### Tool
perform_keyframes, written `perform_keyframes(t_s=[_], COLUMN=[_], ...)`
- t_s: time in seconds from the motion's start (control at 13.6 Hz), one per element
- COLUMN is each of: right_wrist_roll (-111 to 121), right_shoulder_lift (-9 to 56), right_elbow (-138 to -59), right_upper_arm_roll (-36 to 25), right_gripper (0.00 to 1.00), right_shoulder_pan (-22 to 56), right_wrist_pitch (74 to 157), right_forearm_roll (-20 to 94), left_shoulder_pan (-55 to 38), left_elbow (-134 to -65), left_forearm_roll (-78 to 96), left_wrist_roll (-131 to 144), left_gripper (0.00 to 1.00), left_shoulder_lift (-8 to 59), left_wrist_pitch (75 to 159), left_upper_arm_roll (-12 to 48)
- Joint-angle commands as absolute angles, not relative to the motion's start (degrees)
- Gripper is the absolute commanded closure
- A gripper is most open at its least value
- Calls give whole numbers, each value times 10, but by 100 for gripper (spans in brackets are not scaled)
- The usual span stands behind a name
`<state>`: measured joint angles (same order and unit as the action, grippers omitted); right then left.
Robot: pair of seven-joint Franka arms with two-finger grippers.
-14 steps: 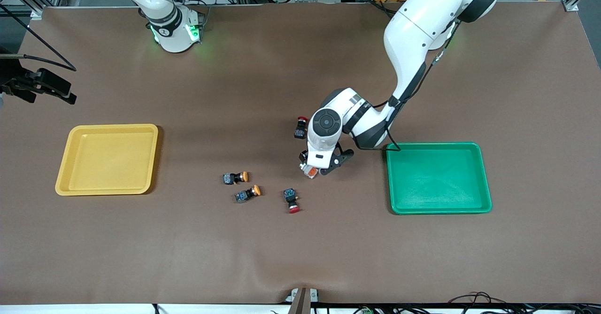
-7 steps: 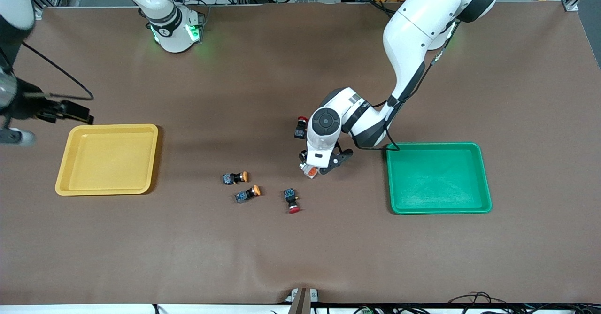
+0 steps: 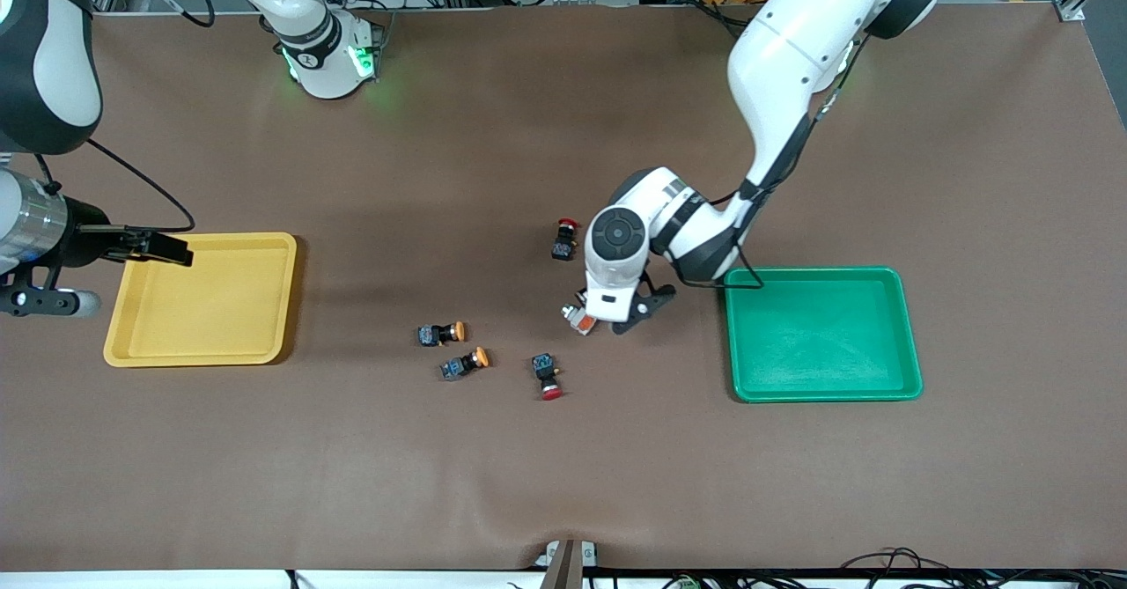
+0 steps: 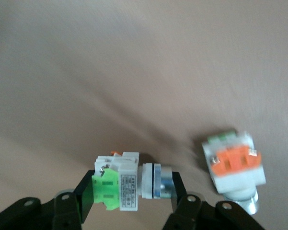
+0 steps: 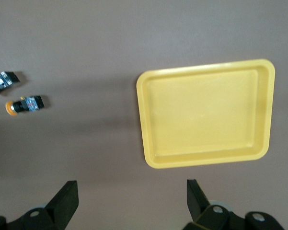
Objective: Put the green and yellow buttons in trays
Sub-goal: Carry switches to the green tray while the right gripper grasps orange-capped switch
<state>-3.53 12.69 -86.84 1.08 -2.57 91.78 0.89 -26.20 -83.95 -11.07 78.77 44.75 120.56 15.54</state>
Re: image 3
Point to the orange square push button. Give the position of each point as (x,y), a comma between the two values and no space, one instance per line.
(577,318)

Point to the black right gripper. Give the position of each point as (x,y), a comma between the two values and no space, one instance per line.
(86,233)

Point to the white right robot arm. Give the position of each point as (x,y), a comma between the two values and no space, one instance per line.
(321,69)

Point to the yellow plastic tray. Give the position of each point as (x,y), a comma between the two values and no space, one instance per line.
(229,307)

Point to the red push button switch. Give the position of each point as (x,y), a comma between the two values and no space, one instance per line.
(563,246)
(546,369)

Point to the green plastic tray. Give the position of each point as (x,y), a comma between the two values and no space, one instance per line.
(819,342)

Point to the yellow push button switch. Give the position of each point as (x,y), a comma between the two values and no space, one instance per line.
(462,364)
(438,334)

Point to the brown table mat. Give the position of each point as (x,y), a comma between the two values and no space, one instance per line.
(563,483)

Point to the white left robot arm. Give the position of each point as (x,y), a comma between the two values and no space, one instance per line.
(792,43)

